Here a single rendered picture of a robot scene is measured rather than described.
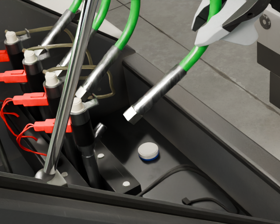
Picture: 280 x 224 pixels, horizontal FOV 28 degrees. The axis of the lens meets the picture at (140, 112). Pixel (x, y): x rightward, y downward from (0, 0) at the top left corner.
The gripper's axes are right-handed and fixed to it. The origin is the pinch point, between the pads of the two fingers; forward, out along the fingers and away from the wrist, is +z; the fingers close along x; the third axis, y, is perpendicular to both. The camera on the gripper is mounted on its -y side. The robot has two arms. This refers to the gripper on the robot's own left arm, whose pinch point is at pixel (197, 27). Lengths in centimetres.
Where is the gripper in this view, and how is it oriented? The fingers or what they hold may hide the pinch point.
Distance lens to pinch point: 67.7
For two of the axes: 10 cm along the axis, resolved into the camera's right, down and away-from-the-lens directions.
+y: 8.0, 3.4, 5.0
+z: -6.0, 5.4, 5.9
